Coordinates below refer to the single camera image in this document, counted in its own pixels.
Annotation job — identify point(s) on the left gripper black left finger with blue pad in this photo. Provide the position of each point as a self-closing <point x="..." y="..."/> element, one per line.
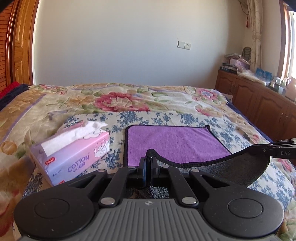
<point x="124" y="179"/>

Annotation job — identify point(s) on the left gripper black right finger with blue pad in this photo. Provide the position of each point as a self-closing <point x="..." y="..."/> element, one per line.
<point x="171" y="178"/>

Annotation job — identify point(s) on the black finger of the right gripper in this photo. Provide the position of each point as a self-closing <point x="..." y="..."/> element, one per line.
<point x="282" y="149"/>

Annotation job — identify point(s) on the purple grey microfiber towel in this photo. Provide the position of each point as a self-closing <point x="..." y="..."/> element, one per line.
<point x="187" y="148"/>

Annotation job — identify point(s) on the wooden room door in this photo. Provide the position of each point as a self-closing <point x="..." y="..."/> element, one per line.
<point x="22" y="41"/>

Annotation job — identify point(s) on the wooden sideboard cabinet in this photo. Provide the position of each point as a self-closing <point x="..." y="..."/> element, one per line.
<point x="270" y="112"/>

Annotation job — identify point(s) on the blue floral white cloth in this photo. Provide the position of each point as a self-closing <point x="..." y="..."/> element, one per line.
<point x="232" y="129"/>

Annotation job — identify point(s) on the pink thermos bottle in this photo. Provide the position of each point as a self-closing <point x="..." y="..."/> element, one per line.
<point x="290" y="90"/>

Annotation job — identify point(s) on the pink cotton tissue box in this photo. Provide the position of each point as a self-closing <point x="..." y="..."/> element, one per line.
<point x="65" y="155"/>

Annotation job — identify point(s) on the white box beside bed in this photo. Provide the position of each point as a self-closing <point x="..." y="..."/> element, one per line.
<point x="228" y="97"/>

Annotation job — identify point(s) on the blue box on cabinet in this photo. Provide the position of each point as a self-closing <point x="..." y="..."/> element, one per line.
<point x="264" y="75"/>

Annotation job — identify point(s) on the clear plastic bag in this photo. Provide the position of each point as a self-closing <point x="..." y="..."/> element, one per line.
<point x="247" y="74"/>

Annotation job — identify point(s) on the pink box on cabinet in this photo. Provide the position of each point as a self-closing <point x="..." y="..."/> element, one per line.
<point x="240" y="63"/>

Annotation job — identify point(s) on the dark fan ornament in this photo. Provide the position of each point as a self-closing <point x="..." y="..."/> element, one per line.
<point x="246" y="53"/>

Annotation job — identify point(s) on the floral bed blanket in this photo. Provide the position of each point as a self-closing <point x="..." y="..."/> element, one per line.
<point x="19" y="178"/>

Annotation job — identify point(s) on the floral beige curtain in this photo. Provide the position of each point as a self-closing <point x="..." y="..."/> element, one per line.
<point x="255" y="13"/>

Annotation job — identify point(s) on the red pillow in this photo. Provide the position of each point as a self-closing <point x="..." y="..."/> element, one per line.
<point x="9" y="88"/>

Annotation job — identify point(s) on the white wall switch socket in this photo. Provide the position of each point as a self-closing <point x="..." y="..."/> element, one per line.
<point x="184" y="45"/>

